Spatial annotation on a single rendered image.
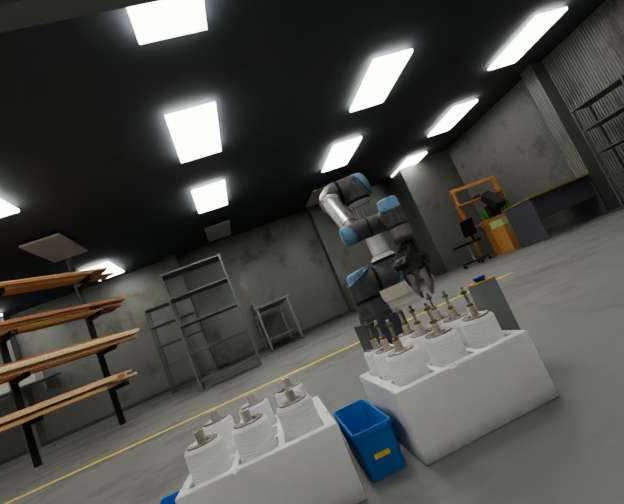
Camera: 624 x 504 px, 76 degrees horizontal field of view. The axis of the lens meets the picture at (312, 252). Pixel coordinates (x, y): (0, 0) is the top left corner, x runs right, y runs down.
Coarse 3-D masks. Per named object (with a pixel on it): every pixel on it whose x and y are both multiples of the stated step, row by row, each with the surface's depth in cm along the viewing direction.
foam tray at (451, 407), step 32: (480, 352) 101; (512, 352) 101; (384, 384) 108; (416, 384) 97; (448, 384) 98; (480, 384) 99; (512, 384) 100; (544, 384) 101; (416, 416) 95; (448, 416) 96; (480, 416) 97; (512, 416) 98; (416, 448) 97; (448, 448) 95
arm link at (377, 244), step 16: (352, 176) 180; (352, 192) 178; (368, 192) 181; (352, 208) 181; (368, 208) 178; (368, 240) 178; (384, 240) 178; (384, 256) 174; (384, 272) 173; (400, 272) 173; (384, 288) 176
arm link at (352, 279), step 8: (360, 272) 173; (368, 272) 174; (376, 272) 174; (352, 280) 174; (360, 280) 173; (368, 280) 173; (376, 280) 173; (352, 288) 175; (360, 288) 172; (368, 288) 172; (376, 288) 174; (360, 296) 173; (368, 296) 172
